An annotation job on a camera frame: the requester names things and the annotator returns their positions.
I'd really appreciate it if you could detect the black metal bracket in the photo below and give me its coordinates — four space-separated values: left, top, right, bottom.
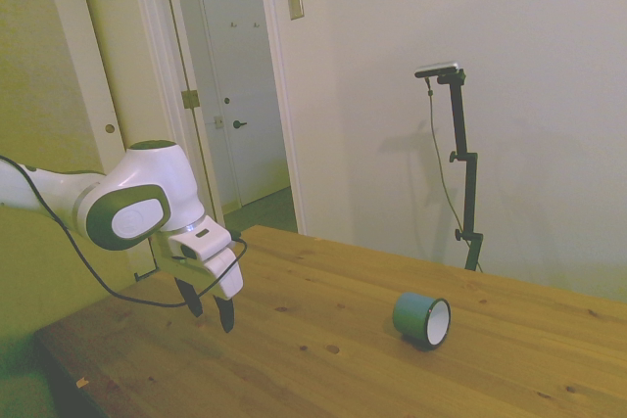
133 241 162 282

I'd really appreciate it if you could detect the cream open door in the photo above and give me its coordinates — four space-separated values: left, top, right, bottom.
75 0 226 229

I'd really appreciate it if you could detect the thin stand camera cable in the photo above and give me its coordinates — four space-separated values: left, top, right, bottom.
424 77 484 273

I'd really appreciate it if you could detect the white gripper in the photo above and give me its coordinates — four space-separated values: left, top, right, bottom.
157 247 245 335

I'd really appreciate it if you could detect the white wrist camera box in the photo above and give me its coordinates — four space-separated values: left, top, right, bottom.
169 227 232 263

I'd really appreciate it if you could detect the white panel door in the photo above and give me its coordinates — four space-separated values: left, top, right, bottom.
193 0 291 209

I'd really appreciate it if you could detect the teal mug white inside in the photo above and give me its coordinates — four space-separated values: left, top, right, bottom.
391 291 453 351

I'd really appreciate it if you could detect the grey camera on stand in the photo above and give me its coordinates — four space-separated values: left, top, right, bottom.
413 61 461 79

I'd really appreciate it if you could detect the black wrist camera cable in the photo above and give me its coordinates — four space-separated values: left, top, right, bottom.
0 155 249 309

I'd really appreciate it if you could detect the white closet door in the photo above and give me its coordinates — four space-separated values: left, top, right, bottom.
41 0 129 177

